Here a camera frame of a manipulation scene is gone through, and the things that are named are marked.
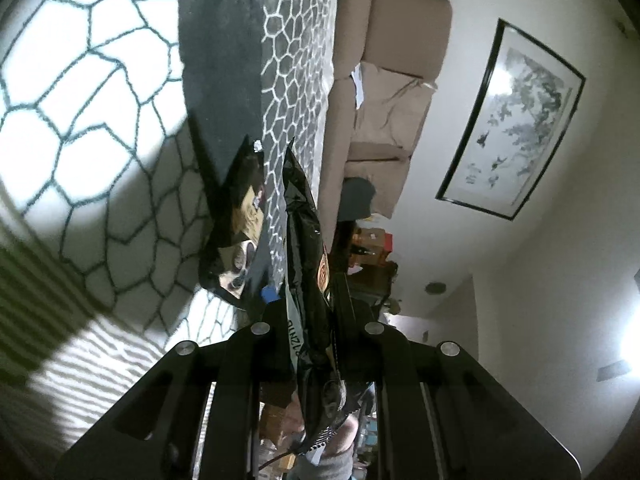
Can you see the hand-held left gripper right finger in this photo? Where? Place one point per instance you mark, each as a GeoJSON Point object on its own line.
{"type": "Point", "coordinates": [345, 305]}

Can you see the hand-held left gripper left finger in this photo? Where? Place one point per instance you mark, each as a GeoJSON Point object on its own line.
{"type": "Point", "coordinates": [270, 294]}

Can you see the black cookie packet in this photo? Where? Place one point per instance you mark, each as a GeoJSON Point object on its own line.
{"type": "Point", "coordinates": [240, 220]}
{"type": "Point", "coordinates": [305, 240]}

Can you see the dark cushion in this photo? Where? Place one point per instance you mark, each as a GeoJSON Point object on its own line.
{"type": "Point", "coordinates": [355, 200]}

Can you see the beige sofa cushion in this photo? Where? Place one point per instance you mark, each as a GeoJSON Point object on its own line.
{"type": "Point", "coordinates": [390, 105]}

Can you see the white paper sheet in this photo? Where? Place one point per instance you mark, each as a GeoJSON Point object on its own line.
{"type": "Point", "coordinates": [357, 85]}

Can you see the grey patterned blanket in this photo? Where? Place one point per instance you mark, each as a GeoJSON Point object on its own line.
{"type": "Point", "coordinates": [100, 85]}

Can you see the brown sofa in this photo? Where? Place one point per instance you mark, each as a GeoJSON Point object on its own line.
{"type": "Point", "coordinates": [400, 20]}

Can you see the framed wall picture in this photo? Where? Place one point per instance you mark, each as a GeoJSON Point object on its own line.
{"type": "Point", "coordinates": [515, 110]}

